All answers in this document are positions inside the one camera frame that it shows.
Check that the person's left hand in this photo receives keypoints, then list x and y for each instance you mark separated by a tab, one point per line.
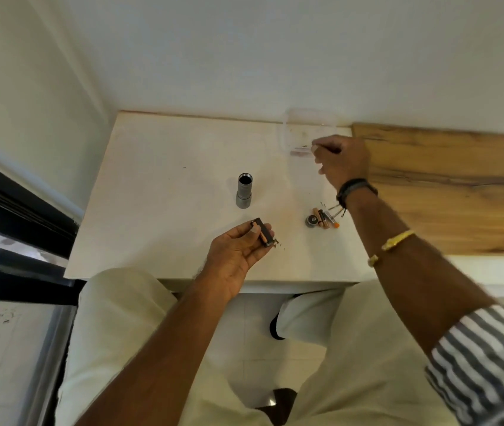
230	259

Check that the black flashlight end cap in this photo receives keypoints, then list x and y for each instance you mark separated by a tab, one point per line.
311	221

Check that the wooden board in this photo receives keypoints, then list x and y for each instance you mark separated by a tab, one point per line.
447	190

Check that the grey striped shirt sleeve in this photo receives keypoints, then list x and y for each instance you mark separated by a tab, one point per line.
487	368

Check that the cream trousers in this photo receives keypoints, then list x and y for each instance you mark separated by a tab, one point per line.
119	332

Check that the black battery holder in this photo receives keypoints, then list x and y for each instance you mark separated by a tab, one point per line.
262	234

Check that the person's right thumb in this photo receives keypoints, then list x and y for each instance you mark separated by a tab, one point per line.
323	167

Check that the clear plastic container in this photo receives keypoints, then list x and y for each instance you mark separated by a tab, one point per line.
298	130

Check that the black sliding door frame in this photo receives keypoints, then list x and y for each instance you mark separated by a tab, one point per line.
17	226

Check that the grey flashlight body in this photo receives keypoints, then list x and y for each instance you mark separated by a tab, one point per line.
244	190

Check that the black shoe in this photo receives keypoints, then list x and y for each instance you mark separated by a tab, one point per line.
278	402
277	327

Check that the black wristband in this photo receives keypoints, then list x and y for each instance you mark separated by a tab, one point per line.
355	187

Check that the person's left thumb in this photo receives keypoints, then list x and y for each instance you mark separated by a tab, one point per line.
239	233

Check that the person's right hand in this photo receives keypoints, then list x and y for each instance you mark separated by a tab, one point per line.
345	161

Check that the person's left forearm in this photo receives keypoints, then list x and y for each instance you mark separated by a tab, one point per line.
145	354

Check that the person's right forearm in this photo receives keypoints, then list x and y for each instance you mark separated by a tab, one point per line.
411	270

